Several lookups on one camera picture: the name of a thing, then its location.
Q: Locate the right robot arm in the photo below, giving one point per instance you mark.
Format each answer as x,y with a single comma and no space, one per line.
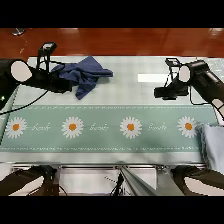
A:
205,80

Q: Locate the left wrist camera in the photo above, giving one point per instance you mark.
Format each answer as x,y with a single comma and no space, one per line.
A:
46,49

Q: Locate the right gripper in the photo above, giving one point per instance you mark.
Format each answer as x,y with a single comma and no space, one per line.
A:
173,90

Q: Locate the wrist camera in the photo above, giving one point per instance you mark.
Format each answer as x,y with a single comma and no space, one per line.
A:
172,62
46,49

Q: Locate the dark blue shirt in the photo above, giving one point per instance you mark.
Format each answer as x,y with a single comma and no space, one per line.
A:
87,73

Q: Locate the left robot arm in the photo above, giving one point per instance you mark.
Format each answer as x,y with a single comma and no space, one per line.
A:
37,78

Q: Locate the light blue garment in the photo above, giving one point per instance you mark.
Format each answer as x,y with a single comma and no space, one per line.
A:
213,146

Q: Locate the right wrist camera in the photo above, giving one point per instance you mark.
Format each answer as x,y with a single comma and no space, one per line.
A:
172,62

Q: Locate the silver frame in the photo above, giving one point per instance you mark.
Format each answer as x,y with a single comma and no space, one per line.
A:
140,185

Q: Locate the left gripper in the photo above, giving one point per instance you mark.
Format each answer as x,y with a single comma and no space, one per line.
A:
60,85

